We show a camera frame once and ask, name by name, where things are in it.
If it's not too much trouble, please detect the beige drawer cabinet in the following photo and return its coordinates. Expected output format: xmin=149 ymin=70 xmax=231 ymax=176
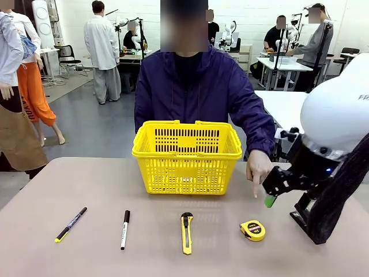
xmin=238 ymin=43 xmax=254 ymax=73

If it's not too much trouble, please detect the black highlighter pen yellow cap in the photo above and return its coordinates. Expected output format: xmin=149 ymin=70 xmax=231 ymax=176
xmin=54 ymin=206 xmax=88 ymax=244

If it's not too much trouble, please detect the small white work table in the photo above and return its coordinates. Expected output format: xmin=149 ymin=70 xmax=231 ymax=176
xmin=255 ymin=56 xmax=314 ymax=91

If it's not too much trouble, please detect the white bracket with black knob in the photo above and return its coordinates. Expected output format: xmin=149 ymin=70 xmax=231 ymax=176
xmin=274 ymin=126 xmax=300 ymax=143

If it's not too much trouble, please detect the person in gray hoodie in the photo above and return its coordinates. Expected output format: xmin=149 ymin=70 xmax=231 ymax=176
xmin=285 ymin=3 xmax=334 ymax=93

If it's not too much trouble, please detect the black bar stool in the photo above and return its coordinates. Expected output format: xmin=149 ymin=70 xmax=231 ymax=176
xmin=334 ymin=47 xmax=361 ymax=76

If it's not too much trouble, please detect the large white table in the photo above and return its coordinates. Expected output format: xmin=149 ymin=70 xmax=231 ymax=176
xmin=253 ymin=90 xmax=310 ymax=136

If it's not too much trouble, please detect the thin black stand pole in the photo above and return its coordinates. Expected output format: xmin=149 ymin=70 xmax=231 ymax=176
xmin=272 ymin=17 xmax=286 ymax=90

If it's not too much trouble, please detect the white humanoid robot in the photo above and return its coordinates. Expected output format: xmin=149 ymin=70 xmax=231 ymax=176
xmin=113 ymin=13 xmax=130 ymax=32

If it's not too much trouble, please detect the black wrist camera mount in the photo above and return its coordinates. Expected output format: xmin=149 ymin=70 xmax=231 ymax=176
xmin=289 ymin=190 xmax=318 ymax=231

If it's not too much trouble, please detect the person's left hand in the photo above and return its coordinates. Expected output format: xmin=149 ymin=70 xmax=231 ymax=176
xmin=246 ymin=149 xmax=273 ymax=199

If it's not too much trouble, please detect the person in purple jacket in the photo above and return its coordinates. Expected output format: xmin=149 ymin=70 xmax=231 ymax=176
xmin=134 ymin=0 xmax=277 ymax=162

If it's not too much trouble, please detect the black office chair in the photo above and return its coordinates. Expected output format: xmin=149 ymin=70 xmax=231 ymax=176
xmin=53 ymin=44 xmax=88 ymax=80

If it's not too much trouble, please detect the yellow utility knife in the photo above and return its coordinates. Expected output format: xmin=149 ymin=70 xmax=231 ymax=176
xmin=180 ymin=212 xmax=194 ymax=255

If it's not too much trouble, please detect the white marker black cap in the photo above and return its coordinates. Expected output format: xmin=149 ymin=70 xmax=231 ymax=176
xmin=120 ymin=209 xmax=131 ymax=251

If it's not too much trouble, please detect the small gray stool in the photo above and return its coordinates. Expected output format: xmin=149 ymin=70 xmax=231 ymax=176
xmin=118 ymin=72 xmax=136 ymax=93

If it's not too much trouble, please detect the yellow tape measure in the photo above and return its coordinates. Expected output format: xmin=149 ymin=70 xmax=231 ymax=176
xmin=239 ymin=219 xmax=266 ymax=242

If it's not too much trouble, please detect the mannequin with orange pants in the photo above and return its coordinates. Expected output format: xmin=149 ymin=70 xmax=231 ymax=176
xmin=11 ymin=11 xmax=66 ymax=147

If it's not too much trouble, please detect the white robot with black frame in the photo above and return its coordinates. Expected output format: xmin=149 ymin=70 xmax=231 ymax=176
xmin=276 ymin=13 xmax=305 ymax=51

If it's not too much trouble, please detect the person in white shirt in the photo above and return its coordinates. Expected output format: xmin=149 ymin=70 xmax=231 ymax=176
xmin=83 ymin=0 xmax=122 ymax=105

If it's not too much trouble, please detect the standing person in black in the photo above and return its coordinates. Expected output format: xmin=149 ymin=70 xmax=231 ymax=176
xmin=207 ymin=10 xmax=220 ymax=46

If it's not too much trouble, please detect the cluttered dark workbench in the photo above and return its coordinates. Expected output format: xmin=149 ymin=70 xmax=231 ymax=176
xmin=118 ymin=48 xmax=153 ymax=73

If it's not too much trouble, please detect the person's left forearm purple sleeve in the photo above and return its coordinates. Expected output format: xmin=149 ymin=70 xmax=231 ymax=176
xmin=244 ymin=121 xmax=277 ymax=158

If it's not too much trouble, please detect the yellow plastic shopping basket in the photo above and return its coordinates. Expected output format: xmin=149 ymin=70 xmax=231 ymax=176
xmin=131 ymin=119 xmax=243 ymax=196

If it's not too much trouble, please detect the person in black t-shirt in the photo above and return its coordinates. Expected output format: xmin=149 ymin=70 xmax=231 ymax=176
xmin=263 ymin=16 xmax=288 ymax=54

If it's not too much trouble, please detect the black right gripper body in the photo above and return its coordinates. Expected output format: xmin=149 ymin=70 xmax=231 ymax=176
xmin=284 ymin=141 xmax=341 ymax=193

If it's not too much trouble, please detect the white standing air conditioner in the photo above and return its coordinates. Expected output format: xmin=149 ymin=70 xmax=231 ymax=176
xmin=31 ymin=0 xmax=56 ymax=50

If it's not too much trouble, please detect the seated person in black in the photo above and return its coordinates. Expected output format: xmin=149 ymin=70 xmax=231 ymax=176
xmin=123 ymin=20 xmax=142 ymax=50

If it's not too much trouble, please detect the black bag green trim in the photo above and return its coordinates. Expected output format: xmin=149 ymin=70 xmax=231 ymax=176
xmin=249 ymin=61 xmax=265 ymax=80

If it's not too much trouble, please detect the mannequin with brown apron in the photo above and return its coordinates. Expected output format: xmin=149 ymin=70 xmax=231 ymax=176
xmin=0 ymin=0 xmax=49 ymax=179

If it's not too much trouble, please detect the black braided cable sleeve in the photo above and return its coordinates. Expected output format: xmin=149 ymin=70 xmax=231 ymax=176
xmin=307 ymin=138 xmax=369 ymax=246

